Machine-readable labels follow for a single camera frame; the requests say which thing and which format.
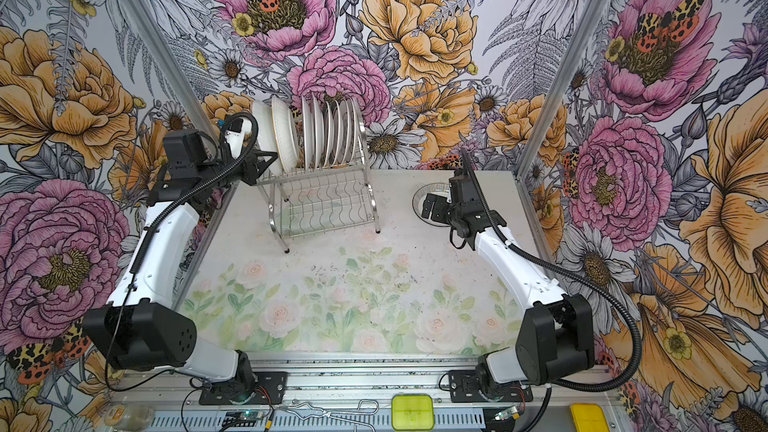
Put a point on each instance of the green square lid box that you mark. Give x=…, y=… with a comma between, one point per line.
x=412, y=412

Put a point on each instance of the small green circuit board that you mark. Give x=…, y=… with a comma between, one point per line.
x=247, y=418

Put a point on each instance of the yellow box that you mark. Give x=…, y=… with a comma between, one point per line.
x=589, y=418

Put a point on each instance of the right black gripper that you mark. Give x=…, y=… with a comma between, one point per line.
x=440, y=203

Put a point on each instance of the white plate row middle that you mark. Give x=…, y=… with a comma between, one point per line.
x=332, y=132

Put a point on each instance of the red dotted rim plate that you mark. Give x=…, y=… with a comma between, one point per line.
x=319, y=132

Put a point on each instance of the red floral pattern plate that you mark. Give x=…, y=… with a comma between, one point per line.
x=308, y=134

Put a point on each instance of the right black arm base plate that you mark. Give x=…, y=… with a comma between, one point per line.
x=468, y=386

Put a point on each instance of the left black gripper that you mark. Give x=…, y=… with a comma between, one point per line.
x=253, y=168

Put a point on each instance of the chrome wire dish rack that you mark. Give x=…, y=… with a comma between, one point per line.
x=305, y=203

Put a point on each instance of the black striped rim plate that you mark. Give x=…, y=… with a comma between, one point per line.
x=420, y=201

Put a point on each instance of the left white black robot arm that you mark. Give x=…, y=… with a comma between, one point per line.
x=138, y=328

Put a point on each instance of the bent metal wire hook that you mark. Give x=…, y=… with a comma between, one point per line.
x=358, y=418

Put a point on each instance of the plain white plate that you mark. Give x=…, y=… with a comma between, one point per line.
x=266, y=135

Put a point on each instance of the yellow rimmed white plate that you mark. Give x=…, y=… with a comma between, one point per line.
x=285, y=134

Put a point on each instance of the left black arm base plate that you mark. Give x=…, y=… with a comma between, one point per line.
x=266, y=388

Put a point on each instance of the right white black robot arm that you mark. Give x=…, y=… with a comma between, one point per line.
x=555, y=339

